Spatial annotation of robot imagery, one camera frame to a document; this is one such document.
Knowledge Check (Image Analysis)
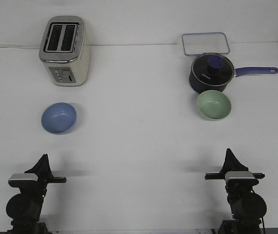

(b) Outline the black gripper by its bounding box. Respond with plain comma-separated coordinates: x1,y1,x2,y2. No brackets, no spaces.
24,154,67,195
205,148,265,193

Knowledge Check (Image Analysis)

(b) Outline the blue bowl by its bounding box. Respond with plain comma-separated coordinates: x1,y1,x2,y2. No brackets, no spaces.
41,102,77,135

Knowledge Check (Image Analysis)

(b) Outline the green bowl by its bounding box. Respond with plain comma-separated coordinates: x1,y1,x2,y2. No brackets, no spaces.
196,90,232,121

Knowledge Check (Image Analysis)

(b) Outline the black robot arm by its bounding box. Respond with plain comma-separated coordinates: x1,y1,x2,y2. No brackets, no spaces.
6,154,67,234
204,148,267,234

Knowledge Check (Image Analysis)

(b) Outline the dark blue saucepan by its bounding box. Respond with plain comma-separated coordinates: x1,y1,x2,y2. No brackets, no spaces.
189,67,278,94

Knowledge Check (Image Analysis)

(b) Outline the glass pot lid blue knob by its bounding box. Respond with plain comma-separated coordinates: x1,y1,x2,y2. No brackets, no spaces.
191,53,235,86

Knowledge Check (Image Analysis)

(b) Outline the silver two-slot toaster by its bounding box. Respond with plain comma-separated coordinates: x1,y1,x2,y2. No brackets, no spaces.
39,16,90,87

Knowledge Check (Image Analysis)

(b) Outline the clear container lid blue rim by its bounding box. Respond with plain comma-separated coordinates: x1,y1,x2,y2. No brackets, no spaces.
181,32,230,57

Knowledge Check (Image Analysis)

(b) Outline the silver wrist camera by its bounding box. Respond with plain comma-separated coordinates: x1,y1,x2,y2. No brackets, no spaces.
8,173,38,188
225,171,258,186

